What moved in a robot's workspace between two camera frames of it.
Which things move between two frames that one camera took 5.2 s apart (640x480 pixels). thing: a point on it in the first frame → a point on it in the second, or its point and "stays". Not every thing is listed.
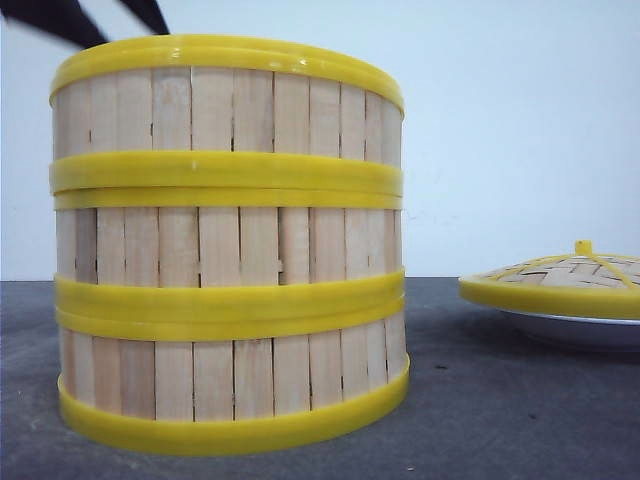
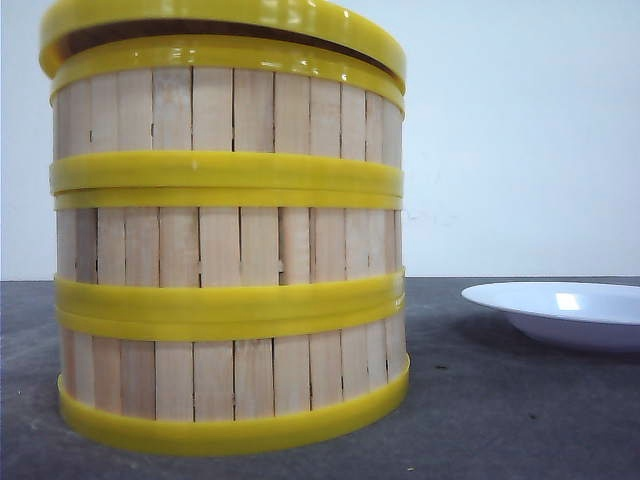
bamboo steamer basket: (225, 112) stays
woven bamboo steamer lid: (585, 282) → (67, 25)
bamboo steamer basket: (228, 252) stays
